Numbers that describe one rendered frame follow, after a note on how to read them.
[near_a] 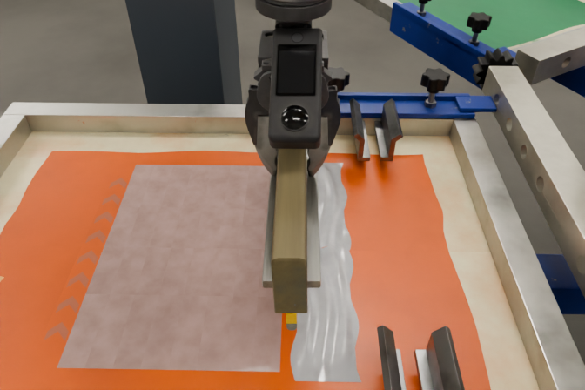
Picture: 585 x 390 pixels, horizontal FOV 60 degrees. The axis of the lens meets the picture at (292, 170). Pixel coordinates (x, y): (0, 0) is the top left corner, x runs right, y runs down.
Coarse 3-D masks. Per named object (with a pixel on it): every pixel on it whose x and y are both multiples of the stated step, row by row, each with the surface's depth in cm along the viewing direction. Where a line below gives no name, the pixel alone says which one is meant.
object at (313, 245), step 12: (312, 180) 59; (312, 192) 58; (312, 204) 56; (312, 216) 55; (312, 228) 53; (312, 240) 52; (264, 252) 51; (312, 252) 51; (264, 264) 50; (312, 264) 50; (264, 276) 48; (312, 276) 48
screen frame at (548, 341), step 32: (0, 128) 82; (32, 128) 87; (64, 128) 87; (96, 128) 87; (128, 128) 86; (160, 128) 86; (192, 128) 86; (224, 128) 86; (352, 128) 86; (416, 128) 85; (448, 128) 85; (0, 160) 78; (480, 160) 76; (480, 192) 71; (512, 224) 66; (512, 256) 62; (512, 288) 60; (544, 288) 58; (544, 320) 55; (544, 352) 52; (576, 352) 52; (544, 384) 52; (576, 384) 50
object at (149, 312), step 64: (0, 256) 66; (64, 256) 66; (128, 256) 66; (192, 256) 66; (256, 256) 66; (384, 256) 66; (448, 256) 66; (0, 320) 59; (128, 320) 59; (192, 320) 59; (256, 320) 59; (384, 320) 59; (448, 320) 59; (0, 384) 53; (64, 384) 53; (128, 384) 53; (192, 384) 53; (256, 384) 53; (320, 384) 53
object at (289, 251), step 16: (288, 160) 52; (304, 160) 52; (288, 176) 50; (304, 176) 50; (288, 192) 48; (304, 192) 48; (288, 208) 46; (304, 208) 46; (288, 224) 45; (304, 224) 45; (272, 240) 44; (288, 240) 43; (304, 240) 43; (272, 256) 42; (288, 256) 42; (304, 256) 42; (272, 272) 43; (288, 272) 43; (304, 272) 43; (272, 288) 44; (288, 288) 44; (304, 288) 44; (288, 304) 45; (304, 304) 45
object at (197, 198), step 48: (48, 192) 76; (96, 192) 76; (144, 192) 76; (192, 192) 76; (240, 192) 76; (384, 192) 76; (432, 192) 76; (0, 240) 69; (48, 240) 69; (144, 240) 68; (192, 240) 68; (240, 240) 68; (384, 240) 69; (432, 240) 69
